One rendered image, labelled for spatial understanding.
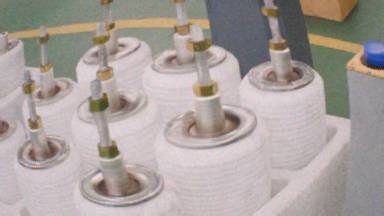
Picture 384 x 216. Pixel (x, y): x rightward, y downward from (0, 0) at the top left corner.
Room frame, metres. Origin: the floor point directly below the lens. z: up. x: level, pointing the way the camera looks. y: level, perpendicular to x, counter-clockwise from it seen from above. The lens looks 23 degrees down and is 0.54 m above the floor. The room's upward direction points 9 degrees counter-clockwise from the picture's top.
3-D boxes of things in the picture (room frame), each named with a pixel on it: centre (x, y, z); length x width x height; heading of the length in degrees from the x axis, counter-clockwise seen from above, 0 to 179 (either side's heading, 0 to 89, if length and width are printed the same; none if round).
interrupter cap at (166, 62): (0.82, 0.00, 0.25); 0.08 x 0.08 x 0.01
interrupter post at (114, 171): (0.56, 0.07, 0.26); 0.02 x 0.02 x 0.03
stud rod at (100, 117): (0.56, 0.07, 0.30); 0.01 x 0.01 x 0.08; 8
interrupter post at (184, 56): (0.82, 0.00, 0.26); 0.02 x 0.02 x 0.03
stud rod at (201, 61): (0.65, -0.01, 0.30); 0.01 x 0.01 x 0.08; 32
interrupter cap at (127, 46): (0.90, 0.08, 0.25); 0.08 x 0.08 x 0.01
